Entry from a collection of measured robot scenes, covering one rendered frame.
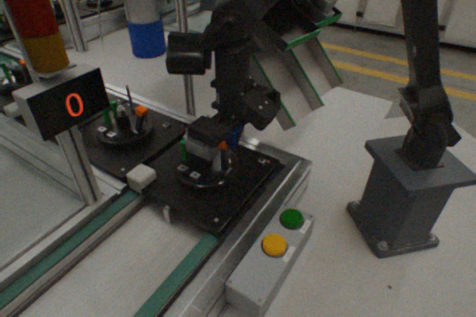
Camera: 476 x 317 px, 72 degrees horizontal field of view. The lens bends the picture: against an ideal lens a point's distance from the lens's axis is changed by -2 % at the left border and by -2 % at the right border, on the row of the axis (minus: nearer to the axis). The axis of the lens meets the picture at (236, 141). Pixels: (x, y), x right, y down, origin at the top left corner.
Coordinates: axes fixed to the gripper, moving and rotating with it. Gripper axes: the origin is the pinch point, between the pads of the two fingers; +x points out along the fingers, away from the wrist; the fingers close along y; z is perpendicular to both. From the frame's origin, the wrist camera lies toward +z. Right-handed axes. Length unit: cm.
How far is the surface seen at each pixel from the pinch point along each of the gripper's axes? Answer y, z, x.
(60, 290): -33.5, -13.3, 18.1
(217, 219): -9.8, 3.0, 12.5
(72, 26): 42, -114, 11
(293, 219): -2.0, 14.9, 12.4
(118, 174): -11.5, -22.2, 12.7
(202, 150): -2.2, -5.8, 5.0
